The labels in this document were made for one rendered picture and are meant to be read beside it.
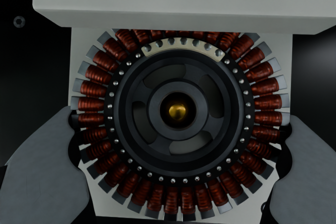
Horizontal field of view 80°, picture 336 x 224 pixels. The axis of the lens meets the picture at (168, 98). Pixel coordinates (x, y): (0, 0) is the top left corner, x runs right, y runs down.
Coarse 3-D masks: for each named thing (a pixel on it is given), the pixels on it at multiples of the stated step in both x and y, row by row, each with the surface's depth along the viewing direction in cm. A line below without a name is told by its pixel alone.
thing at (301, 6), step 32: (32, 0) 4; (64, 0) 4; (96, 0) 4; (128, 0) 4; (160, 0) 4; (192, 0) 4; (224, 0) 4; (256, 0) 4; (288, 0) 4; (320, 0) 4; (256, 32) 5; (288, 32) 4
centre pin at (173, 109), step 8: (168, 96) 12; (176, 96) 11; (184, 96) 12; (168, 104) 11; (176, 104) 11; (184, 104) 11; (192, 104) 12; (168, 112) 11; (176, 112) 11; (184, 112) 11; (192, 112) 12; (168, 120) 11; (176, 120) 11; (184, 120) 11
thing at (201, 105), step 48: (96, 48) 10; (144, 48) 10; (192, 48) 10; (240, 48) 10; (96, 96) 10; (144, 96) 12; (192, 96) 11; (240, 96) 10; (288, 96) 10; (96, 144) 10; (144, 144) 12; (240, 144) 10; (144, 192) 10; (192, 192) 10; (240, 192) 10
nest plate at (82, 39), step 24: (72, 48) 14; (288, 48) 13; (72, 72) 14; (168, 72) 14; (288, 72) 13; (216, 96) 14; (144, 120) 14; (192, 144) 14; (96, 192) 14; (264, 192) 13; (120, 216) 14; (144, 216) 14; (216, 216) 13; (240, 216) 13
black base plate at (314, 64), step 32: (0, 0) 15; (0, 32) 15; (32, 32) 15; (64, 32) 15; (320, 32) 14; (0, 64) 15; (32, 64) 15; (64, 64) 15; (320, 64) 14; (0, 96) 15; (32, 96) 15; (64, 96) 15; (320, 96) 14; (0, 128) 15; (32, 128) 15; (320, 128) 14; (0, 160) 15
